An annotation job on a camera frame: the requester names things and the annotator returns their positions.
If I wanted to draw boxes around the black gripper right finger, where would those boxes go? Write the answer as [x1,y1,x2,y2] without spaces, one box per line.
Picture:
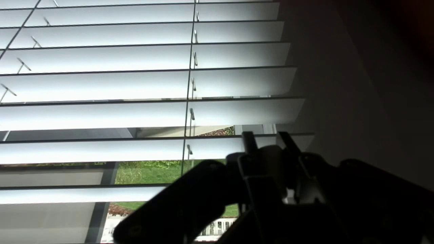
[276,130,434,244]

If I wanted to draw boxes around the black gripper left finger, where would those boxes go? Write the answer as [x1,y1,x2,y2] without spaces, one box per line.
[112,130,287,244]

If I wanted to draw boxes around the large white window blinds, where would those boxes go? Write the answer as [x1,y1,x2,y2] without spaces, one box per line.
[0,0,317,244]

